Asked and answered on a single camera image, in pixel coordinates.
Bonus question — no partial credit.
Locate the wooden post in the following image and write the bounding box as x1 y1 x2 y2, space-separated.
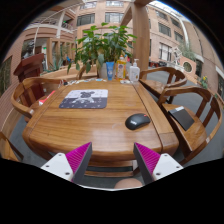
129 0 152 73

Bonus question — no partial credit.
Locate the wooden armchair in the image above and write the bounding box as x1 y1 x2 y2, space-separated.
138 66 188 104
10 76 68 123
157 85 224 166
0 131 24 163
75 64 99 81

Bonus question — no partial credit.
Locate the white statue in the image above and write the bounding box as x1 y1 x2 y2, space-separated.
171 46 184 66

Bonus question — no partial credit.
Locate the dark red wooden podium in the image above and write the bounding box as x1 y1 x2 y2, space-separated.
13 53 46 101

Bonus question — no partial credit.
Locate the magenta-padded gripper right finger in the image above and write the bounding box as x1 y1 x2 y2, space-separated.
133 142 184 186

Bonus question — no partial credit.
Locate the red bag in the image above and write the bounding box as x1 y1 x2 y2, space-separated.
38 89 57 107

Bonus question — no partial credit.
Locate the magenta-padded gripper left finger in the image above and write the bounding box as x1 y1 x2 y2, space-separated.
40 141 93 185

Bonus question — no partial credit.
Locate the blue tube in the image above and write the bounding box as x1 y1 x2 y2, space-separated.
105 61 115 81

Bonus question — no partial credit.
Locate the green plant in white pot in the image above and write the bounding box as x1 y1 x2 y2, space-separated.
66 22 138 80

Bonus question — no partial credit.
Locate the black notebook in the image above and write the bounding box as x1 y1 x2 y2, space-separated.
168 106 196 132

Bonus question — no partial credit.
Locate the grey white bear-print mouse pad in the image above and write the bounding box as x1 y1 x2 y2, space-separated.
58 88 109 110

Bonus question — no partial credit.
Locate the yellow liquid bottle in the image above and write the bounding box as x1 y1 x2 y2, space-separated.
116 55 128 81

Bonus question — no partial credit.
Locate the white pump bottle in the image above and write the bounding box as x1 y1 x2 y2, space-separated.
128 58 141 83

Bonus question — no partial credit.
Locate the black computer mouse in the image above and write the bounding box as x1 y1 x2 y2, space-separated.
124 113 152 131

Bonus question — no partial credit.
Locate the dark statue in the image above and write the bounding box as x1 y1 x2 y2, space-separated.
22 39 36 59

